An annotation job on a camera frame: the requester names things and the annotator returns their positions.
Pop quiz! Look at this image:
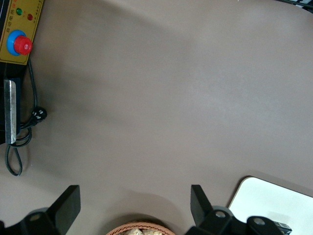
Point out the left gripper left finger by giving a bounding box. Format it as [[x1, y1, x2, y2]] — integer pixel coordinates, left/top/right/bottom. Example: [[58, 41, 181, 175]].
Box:
[[21, 185, 82, 235]]

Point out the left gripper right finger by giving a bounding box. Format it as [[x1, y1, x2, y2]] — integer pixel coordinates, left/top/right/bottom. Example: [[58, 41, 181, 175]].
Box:
[[188, 185, 245, 235]]

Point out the beige plastic tray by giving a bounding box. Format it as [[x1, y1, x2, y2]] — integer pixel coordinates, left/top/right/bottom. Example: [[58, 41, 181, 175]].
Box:
[[227, 175, 313, 235]]

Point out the round wicker basket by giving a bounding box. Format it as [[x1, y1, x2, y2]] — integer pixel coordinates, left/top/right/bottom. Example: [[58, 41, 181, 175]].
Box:
[[106, 214, 172, 235]]

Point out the red emergency stop button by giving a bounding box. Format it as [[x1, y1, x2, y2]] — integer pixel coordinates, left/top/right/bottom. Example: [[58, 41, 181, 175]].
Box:
[[6, 29, 33, 57]]

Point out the yellow panel black control box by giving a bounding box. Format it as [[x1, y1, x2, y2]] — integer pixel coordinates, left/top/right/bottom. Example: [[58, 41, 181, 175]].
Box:
[[0, 0, 45, 146]]

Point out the black power cable with plug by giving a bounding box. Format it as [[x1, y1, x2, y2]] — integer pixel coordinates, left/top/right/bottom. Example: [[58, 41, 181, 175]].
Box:
[[4, 59, 48, 177]]

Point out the dark striped cable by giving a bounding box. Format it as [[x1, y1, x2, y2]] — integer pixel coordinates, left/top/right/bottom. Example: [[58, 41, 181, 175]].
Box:
[[278, 0, 313, 10]]

